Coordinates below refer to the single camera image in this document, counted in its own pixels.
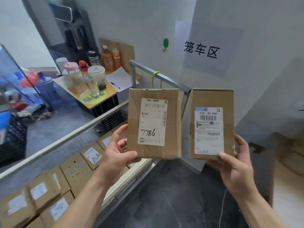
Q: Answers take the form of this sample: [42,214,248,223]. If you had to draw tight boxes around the person's right hand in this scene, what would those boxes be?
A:
[206,134,258,197]

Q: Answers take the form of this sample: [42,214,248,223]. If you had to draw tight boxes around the brown tea bottle white cap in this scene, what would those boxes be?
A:
[101,45,114,71]

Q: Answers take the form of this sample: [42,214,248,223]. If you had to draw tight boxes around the black water dispenser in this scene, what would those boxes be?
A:
[47,2,98,67]

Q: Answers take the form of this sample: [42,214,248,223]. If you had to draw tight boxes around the red plastic object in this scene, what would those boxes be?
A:
[20,68,40,88]

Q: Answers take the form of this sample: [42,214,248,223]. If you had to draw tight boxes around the white paper sheet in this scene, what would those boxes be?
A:
[105,66,139,92]

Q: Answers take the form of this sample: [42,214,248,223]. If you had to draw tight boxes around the parcel with handwritten label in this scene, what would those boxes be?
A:
[80,140,106,170]

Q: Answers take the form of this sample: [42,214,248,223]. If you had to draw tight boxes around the green striped holed cardboard box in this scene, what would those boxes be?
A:
[59,153,90,178]

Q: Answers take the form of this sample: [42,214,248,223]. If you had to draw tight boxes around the blue plastic box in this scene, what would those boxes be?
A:
[0,111,11,129]

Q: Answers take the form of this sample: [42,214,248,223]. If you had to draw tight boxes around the person's left forearm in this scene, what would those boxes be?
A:
[53,173,112,228]

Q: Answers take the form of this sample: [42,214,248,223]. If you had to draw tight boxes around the parcel with long label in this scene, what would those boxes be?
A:
[96,133,113,150]

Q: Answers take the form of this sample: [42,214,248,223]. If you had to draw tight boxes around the red lid bottle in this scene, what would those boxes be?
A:
[78,60,91,78]

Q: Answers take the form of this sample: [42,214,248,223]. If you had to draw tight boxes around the black plastic crate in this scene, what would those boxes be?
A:
[0,116,28,168]

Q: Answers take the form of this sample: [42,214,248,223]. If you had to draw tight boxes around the blue water jug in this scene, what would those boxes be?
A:
[35,71,60,102]

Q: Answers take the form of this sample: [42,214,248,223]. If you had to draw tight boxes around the yellow-green rope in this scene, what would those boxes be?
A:
[152,71,164,89]

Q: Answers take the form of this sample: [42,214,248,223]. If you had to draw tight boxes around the person's left hand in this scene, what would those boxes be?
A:
[102,124,138,186]

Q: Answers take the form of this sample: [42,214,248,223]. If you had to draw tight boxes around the pink lid clear tumbler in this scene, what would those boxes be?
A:
[64,62,80,88]

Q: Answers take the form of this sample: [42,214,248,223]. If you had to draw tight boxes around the orange drink bottle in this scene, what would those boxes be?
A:
[111,43,122,69]

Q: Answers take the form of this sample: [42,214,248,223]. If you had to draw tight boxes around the yellow-green round sticker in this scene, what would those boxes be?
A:
[79,89,107,104]

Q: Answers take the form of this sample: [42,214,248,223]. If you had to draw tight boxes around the barcode printed medium cardboard box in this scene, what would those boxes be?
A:
[111,124,128,140]

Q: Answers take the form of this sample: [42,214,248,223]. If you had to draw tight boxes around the box with handwritten 7786 label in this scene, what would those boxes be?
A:
[128,89,182,160]

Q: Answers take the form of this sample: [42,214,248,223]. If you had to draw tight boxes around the peeling label medium cardboard box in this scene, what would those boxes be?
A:
[40,191,75,228]

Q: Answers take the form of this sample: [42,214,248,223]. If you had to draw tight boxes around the torn flap cardboard box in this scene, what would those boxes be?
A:
[23,216,44,228]

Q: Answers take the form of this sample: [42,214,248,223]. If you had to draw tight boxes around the large pale blue jug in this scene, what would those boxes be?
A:
[0,48,24,79]

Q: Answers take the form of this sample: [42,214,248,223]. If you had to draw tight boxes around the clear glass jar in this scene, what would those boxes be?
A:
[84,74,100,97]

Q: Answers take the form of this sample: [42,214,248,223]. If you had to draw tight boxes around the black lid steel flask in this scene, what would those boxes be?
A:
[88,50,100,66]

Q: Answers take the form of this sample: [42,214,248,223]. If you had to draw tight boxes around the metal wire cage cart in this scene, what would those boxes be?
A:
[0,60,192,228]

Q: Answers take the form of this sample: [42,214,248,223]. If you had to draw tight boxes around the box with blue-top label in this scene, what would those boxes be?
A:
[189,88,236,162]

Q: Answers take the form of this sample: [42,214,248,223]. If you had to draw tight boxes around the small yellow table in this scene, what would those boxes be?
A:
[53,76,118,111]

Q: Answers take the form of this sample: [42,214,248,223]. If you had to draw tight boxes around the wall sign with black characters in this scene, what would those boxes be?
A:
[174,20,245,79]

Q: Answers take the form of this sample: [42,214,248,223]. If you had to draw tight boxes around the heap of mixed rubbish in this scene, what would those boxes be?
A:
[23,104,57,121]

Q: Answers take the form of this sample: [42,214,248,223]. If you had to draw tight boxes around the white lid drink cup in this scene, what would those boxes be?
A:
[88,66,106,91]

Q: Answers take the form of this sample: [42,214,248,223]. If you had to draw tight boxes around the scribbled label printed cardboard box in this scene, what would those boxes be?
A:
[67,172,97,199]

